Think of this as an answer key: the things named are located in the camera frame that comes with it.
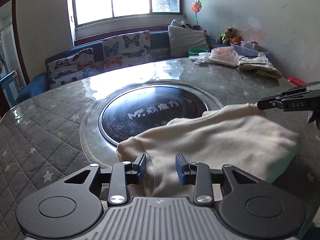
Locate cream long-sleeve shirt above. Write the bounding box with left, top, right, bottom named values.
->
left=117, top=103, right=303, bottom=197

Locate red object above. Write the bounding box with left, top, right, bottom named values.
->
left=287, top=77, right=305, bottom=86

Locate yellowish bagged cloth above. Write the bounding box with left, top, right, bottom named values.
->
left=238, top=54, right=282, bottom=80

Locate blue plastic box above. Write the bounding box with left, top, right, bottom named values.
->
left=232, top=41, right=269, bottom=57

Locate round black induction cooktop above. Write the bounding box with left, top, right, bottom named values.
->
left=98, top=84, right=210, bottom=146

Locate pink item in plastic bag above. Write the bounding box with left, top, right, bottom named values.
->
left=195, top=46, right=239, bottom=68

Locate stuffed teddy bear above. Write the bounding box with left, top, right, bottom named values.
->
left=216, top=27, right=242, bottom=45

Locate grey quilted star table cover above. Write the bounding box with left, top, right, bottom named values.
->
left=1, top=62, right=319, bottom=239

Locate green bowl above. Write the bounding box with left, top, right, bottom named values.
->
left=188, top=49, right=208, bottom=56

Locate grey pillow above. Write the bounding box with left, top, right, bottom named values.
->
left=168, top=19, right=209, bottom=58

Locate left butterfly cushion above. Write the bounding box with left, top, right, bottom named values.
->
left=47, top=48, right=99, bottom=89

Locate butterfly cushion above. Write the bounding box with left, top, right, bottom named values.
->
left=102, top=30, right=152, bottom=71
left=47, top=48, right=99, bottom=89

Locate right butterfly cushion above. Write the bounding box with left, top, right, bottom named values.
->
left=102, top=30, right=152, bottom=71

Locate colourful pinwheel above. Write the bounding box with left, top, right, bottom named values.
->
left=191, top=0, right=202, bottom=28

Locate blue sofa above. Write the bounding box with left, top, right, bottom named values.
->
left=17, top=29, right=226, bottom=103

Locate blue cabinet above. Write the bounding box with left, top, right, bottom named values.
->
left=1, top=70, right=19, bottom=108

